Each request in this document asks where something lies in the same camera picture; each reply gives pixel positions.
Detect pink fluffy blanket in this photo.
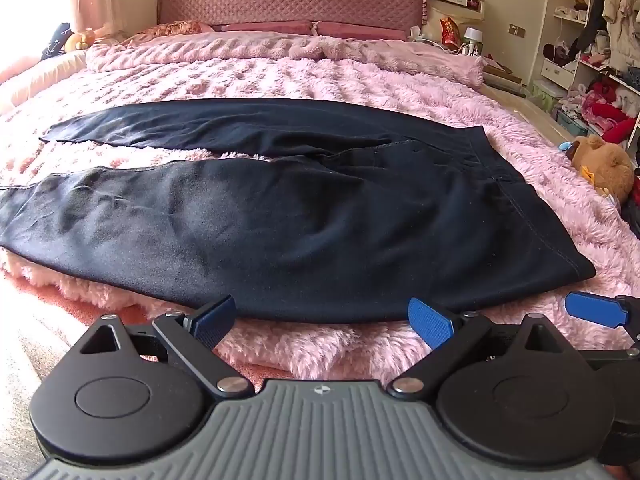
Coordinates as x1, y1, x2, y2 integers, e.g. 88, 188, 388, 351
0, 52, 640, 393

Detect green storage box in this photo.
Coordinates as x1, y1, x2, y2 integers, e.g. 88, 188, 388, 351
530, 79, 567, 117

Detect black pants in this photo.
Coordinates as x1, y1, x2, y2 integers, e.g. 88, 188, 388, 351
0, 97, 598, 325

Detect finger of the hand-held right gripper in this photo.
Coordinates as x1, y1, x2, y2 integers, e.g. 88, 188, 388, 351
565, 291, 640, 349

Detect red snack bag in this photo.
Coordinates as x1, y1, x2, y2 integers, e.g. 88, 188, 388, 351
439, 16, 464, 52

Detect pink floral pillow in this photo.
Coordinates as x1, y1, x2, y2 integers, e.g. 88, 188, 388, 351
134, 20, 215, 37

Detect pink bed sheet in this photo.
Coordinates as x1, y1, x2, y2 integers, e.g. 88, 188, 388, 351
0, 267, 261, 391

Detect pink ribbed duvet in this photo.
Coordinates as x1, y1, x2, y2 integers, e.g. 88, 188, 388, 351
85, 30, 486, 87

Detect hanging clothes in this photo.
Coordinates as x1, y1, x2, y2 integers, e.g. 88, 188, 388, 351
581, 0, 640, 70

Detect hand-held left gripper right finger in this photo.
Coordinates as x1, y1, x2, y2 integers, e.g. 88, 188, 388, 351
387, 296, 583, 404

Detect large brown teddy bear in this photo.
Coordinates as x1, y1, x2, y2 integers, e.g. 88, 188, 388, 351
569, 135, 636, 202

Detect white shelving unit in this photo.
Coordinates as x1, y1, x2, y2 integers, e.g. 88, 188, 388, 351
539, 0, 640, 116

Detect dark pink pillow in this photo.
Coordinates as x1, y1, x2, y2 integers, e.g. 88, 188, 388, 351
210, 20, 315, 35
314, 20, 412, 42

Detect navy patterned cloth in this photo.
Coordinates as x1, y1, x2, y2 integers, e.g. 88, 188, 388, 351
39, 22, 76, 62

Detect orange plush toy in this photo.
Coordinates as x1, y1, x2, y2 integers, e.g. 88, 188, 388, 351
63, 28, 97, 54

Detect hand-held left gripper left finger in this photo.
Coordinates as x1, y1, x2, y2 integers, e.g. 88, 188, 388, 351
71, 294, 255, 402

